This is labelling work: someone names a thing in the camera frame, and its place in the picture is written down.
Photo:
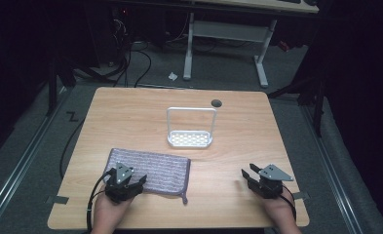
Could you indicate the grey tape strip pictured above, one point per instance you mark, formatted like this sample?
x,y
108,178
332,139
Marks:
x,y
301,195
57,200

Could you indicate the metal floor rail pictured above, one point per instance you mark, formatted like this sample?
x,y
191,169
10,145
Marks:
x,y
20,169
335,175

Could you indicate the black round table grommet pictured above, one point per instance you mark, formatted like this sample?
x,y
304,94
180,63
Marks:
x,y
216,103

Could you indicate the person's right hand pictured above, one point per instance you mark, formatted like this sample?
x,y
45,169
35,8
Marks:
x,y
283,208

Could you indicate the grey striped cloth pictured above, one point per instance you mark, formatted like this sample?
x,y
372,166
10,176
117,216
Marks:
x,y
163,170

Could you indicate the crumpled white paper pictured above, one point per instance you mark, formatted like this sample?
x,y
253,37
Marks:
x,y
172,76

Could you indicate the person's left hand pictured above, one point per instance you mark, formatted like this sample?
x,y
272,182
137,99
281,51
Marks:
x,y
109,211

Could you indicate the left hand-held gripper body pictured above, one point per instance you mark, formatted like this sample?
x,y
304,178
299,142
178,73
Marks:
x,y
124,175

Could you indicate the black keyboard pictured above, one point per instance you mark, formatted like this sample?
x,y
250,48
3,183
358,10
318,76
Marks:
x,y
289,1

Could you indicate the white-framed desk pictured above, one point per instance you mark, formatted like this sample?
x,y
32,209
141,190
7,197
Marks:
x,y
224,31

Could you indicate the small red object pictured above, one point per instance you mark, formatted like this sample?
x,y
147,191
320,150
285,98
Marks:
x,y
284,46

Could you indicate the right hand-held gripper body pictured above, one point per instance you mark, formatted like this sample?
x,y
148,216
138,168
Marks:
x,y
270,185

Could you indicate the black metal stand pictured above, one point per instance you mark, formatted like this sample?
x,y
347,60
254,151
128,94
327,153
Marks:
x,y
53,87
317,107

